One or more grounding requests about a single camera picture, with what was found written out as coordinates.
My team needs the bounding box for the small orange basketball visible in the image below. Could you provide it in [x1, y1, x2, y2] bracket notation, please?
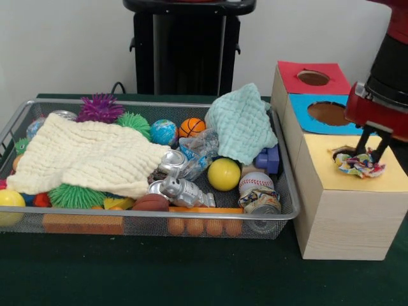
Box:
[178, 117, 207, 140]

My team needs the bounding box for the black cable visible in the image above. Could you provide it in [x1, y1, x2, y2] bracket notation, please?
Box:
[110, 81, 135, 95]

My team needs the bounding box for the yellow plastic ball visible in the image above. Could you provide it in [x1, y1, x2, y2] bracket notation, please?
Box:
[207, 157, 242, 192]

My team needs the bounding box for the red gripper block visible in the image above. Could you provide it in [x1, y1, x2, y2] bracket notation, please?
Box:
[346, 81, 408, 165]

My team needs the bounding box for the white baseball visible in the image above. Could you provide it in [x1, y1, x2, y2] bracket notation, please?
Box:
[238, 171, 275, 196]

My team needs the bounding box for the green spiky rubber ball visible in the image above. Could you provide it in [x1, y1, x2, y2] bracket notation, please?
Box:
[116, 111, 152, 141]

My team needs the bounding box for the blue globe ball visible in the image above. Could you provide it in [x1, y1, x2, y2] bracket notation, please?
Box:
[149, 119, 179, 148]

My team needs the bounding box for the mint green waffle cloth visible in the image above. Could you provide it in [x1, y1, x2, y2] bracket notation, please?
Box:
[204, 82, 279, 166]

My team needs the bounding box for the purple spiky rubber ball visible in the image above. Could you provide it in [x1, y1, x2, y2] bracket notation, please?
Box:
[75, 92, 126, 124]

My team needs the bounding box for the silver robot toy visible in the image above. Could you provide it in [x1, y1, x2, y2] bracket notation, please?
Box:
[159, 175, 217, 208]

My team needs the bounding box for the shallow grey mesh bin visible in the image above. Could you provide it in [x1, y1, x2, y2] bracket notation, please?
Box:
[0, 98, 301, 240]

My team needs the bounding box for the multicolour confetti print cloth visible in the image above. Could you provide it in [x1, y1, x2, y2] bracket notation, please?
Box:
[333, 152, 386, 180]

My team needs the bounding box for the dark green tablecloth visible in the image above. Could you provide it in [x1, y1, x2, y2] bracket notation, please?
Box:
[0, 92, 408, 306]

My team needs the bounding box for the wooden box with three holes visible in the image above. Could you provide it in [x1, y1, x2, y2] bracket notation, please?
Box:
[270, 60, 408, 261]

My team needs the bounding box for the cream waffle cloth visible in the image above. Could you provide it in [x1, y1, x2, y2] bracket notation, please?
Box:
[6, 112, 171, 199]

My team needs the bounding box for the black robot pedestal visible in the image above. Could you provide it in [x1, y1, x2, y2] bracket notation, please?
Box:
[122, 0, 258, 96]

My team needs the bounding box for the crushed printed drink can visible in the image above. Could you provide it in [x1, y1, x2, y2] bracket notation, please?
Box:
[238, 187, 283, 215]

